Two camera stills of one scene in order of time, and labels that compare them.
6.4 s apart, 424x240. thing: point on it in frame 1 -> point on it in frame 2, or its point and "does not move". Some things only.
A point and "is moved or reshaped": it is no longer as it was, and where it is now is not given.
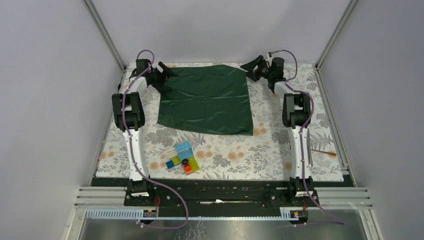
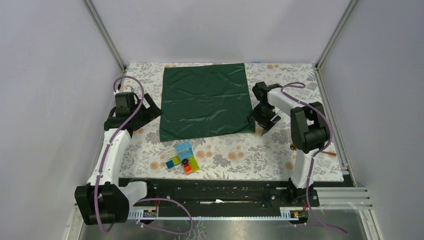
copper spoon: x=328 y=153 does not move
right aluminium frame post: x=350 y=8 does not move
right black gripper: x=249 y=66 -> x=267 y=124
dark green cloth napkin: x=212 y=99 is moved or reshaped
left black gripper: x=163 y=77 -> x=151 y=112
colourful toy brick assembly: x=182 y=154 does not move
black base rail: x=176 y=197 does not move
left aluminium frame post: x=102 y=30 does not move
